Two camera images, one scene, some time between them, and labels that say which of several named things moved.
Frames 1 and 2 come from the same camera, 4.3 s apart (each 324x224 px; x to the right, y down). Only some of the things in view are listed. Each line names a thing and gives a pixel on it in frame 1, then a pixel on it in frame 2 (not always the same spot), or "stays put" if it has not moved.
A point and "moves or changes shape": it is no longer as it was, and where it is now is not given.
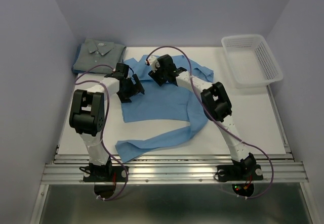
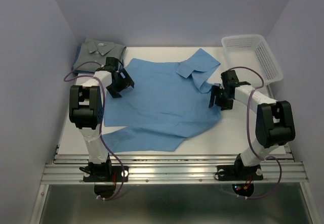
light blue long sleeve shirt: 173,102 moves or changes shape
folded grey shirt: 94,52 stays put
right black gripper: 154,77 -> 215,89
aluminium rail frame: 278,167 stays put
